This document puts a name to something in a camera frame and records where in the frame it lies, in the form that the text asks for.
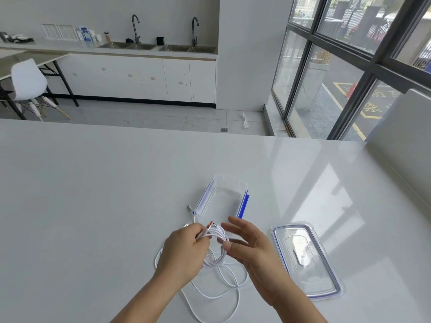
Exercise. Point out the person's left hand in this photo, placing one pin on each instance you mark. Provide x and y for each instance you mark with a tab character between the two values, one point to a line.
182	259

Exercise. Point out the person's right hand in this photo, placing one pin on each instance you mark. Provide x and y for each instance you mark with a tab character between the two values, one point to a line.
266	269

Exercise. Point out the clear container with blue clips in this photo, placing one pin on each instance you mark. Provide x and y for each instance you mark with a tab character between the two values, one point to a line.
224	198

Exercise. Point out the clear container lid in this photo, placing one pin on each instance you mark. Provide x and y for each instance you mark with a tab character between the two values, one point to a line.
303	272

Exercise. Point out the blue white box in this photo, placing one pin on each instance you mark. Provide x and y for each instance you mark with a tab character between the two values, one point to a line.
86	34

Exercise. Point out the crumpled white paper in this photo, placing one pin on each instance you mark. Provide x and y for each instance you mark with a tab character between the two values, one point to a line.
245	121

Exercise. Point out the white kitchen cabinet counter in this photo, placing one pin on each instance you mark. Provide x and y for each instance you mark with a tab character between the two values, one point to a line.
144	80

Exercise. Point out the orange traffic cone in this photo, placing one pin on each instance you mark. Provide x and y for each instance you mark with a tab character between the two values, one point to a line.
352	90

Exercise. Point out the steel sink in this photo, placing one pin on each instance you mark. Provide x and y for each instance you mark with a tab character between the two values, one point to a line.
114	45
175	48

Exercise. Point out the black cup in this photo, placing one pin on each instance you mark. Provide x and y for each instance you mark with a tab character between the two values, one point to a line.
160	41

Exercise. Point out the dark curved faucet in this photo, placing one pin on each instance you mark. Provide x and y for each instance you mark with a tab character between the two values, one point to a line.
194	33
135	30

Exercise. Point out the brown bottle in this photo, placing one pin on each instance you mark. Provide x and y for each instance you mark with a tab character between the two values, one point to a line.
107	37

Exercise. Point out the white plastic chair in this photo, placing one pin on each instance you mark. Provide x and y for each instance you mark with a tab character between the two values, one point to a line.
28	79

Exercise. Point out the beige table black legs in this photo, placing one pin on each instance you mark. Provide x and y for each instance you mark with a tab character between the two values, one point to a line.
40	57

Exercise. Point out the white slatted rack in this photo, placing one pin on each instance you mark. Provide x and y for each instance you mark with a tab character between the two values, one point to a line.
59	31

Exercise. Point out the black tray with items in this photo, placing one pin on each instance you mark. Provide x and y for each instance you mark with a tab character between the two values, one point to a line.
20	39

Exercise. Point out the dark window frame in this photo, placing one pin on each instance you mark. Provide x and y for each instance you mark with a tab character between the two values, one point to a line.
357	107

